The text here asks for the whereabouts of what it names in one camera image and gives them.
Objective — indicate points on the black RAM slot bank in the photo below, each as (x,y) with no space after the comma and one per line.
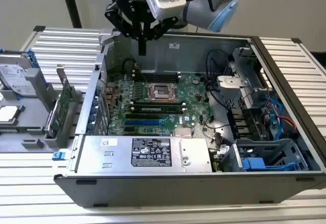
(158,103)
(160,77)

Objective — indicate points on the green graphics card black cooler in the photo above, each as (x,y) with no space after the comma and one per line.
(61,107)

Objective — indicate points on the long black expansion slot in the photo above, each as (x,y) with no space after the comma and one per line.
(142,116)

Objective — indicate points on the silver coin cell battery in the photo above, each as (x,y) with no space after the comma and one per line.
(195,81)

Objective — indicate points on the blue plastic disk tray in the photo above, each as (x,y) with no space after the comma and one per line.
(253,163)

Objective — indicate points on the green motherboard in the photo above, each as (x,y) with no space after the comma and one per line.
(188,99)

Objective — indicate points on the grey open PC case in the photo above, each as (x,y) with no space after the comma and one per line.
(178,191)

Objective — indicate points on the blue plastic case latch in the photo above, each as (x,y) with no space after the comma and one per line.
(58,155)

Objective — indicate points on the CPU socket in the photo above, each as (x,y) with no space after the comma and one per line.
(163,90)

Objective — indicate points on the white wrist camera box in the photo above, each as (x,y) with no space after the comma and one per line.
(168,5)

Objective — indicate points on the black table corner cap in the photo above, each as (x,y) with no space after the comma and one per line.
(296,40)
(38,28)

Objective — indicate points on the silver metal drive bracket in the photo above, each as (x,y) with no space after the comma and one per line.
(230,82)

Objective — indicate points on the hard disk in blue carrier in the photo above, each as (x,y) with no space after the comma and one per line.
(15,81)

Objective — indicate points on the black RAM stick white label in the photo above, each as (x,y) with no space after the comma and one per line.
(152,110)

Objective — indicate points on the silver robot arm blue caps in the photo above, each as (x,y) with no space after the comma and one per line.
(196,15)

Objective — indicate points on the silver CPU chip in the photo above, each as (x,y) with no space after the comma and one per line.
(7,113)

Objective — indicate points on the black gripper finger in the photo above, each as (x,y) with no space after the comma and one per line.
(160,30)
(119,25)

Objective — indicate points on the green RAM stick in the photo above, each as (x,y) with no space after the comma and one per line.
(23,127)

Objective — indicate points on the grey plastic parts rack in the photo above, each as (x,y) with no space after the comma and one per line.
(33,118)

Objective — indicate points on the grey plastic disk bay cage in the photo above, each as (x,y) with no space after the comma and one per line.
(265,143)

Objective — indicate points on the silver chipset heatsink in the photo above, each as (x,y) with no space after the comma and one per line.
(183,132)

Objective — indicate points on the silver power supply unit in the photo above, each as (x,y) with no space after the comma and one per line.
(119,157)

